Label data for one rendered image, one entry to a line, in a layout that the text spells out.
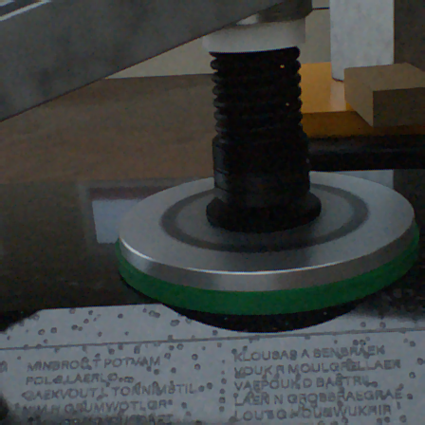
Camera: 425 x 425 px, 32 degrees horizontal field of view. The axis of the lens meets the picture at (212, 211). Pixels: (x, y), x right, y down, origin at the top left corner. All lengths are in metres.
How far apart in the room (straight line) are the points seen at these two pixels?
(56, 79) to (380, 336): 0.25
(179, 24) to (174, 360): 0.20
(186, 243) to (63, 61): 0.15
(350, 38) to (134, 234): 0.85
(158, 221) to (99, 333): 0.10
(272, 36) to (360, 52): 0.82
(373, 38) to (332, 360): 0.86
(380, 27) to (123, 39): 0.85
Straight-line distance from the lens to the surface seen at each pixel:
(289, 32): 0.49
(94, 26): 0.42
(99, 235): 0.61
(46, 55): 0.42
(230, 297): 0.45
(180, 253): 0.48
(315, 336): 0.47
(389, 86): 1.01
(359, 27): 1.29
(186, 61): 6.67
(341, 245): 0.48
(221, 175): 0.51
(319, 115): 1.11
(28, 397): 0.48
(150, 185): 0.72
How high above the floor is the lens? 1.02
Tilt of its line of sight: 19 degrees down
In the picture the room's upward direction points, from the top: 5 degrees counter-clockwise
